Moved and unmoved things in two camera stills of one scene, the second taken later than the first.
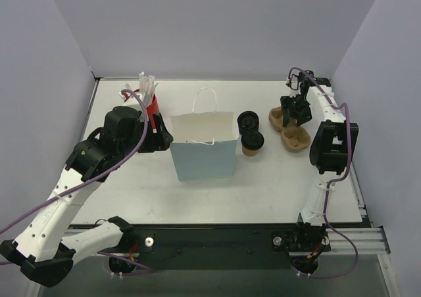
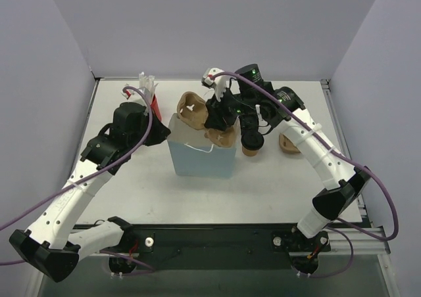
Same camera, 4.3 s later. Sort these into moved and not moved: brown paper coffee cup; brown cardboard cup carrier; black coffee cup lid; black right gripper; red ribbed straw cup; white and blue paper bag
Moved: brown cardboard cup carrier; black right gripper
Not moved: brown paper coffee cup; red ribbed straw cup; white and blue paper bag; black coffee cup lid
